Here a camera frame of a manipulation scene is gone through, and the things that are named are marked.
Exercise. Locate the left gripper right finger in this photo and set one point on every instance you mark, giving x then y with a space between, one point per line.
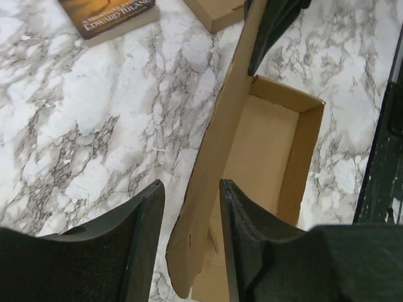
267 259

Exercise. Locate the black mounting rail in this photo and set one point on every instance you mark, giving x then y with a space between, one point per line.
380 198

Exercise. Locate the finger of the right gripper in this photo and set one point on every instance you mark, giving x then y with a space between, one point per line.
278 16

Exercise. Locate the folded brown cardboard box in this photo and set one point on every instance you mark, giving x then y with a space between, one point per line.
216 15

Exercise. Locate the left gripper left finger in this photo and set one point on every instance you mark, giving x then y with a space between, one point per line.
109 258

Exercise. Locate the dark orange paperback book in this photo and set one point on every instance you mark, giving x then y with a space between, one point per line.
98 21

